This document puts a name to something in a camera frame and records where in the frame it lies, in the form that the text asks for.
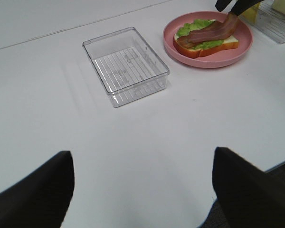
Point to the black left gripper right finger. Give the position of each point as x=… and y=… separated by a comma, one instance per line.
x=246, y=196

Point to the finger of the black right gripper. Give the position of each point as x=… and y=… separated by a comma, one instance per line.
x=242, y=5
x=222, y=4

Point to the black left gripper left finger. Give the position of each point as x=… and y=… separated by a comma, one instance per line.
x=41, y=199

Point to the yellow cheese slice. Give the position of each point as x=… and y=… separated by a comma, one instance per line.
x=250, y=15

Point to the green lettuce leaf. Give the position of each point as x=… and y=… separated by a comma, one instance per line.
x=198, y=24

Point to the brown bacon strip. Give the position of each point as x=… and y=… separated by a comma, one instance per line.
x=185, y=43

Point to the pink round plate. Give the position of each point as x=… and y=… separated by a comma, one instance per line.
x=220, y=59

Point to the right clear plastic tray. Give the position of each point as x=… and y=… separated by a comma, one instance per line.
x=270, y=21

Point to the clear plastic tray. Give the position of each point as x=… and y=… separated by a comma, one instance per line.
x=270, y=21
x=127, y=66

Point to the left clear plastic tray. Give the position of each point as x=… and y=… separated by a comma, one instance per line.
x=127, y=66

